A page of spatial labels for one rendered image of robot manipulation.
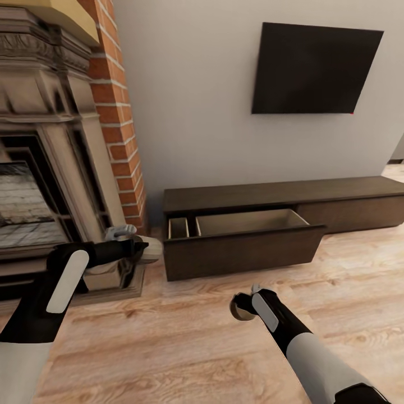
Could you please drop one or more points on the wall mounted tv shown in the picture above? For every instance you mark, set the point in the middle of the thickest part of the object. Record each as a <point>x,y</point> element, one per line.
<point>312,69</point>

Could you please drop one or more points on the pillar candle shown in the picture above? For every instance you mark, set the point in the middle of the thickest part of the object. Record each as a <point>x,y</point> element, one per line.
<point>240,314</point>
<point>150,254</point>

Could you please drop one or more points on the countertop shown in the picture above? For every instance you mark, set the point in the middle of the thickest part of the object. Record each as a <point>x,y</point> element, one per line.
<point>69,14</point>

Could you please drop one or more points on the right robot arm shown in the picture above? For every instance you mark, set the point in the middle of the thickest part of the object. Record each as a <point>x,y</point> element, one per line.
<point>325,377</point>

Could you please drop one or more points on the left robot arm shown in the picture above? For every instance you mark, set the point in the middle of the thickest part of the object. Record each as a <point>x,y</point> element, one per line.
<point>27,339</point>

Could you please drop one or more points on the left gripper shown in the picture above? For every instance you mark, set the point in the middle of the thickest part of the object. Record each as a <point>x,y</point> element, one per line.
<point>123,249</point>

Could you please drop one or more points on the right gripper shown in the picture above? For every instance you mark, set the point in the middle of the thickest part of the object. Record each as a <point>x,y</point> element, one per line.
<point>243,302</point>

